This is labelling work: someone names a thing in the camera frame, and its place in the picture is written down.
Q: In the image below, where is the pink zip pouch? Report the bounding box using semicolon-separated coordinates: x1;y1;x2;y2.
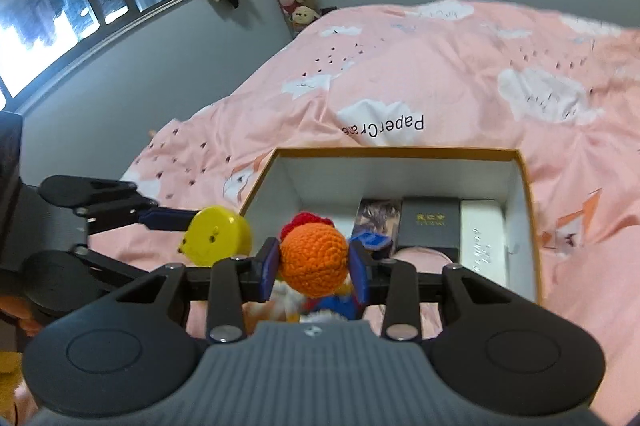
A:
362;247;451;339

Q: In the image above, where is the yellow round chick toy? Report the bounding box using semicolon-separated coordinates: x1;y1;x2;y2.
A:
178;206;252;267

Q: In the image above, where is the orange white fox plush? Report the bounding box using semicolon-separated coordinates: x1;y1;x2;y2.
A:
242;280;307;335

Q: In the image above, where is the illustrated dark card box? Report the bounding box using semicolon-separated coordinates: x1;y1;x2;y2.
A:
352;199;402;239

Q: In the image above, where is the black square gift box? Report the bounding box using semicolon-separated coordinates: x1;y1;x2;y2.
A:
397;198;460;251

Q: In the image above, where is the white box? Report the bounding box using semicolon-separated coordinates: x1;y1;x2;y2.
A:
459;200;508;287

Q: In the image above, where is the person's hand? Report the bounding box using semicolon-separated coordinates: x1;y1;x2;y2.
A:
0;295;42;337

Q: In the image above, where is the orange cardboard box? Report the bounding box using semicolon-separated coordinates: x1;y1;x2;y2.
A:
241;148;541;302

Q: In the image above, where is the pink cloud-print duvet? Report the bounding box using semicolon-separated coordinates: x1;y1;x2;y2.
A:
14;0;640;426

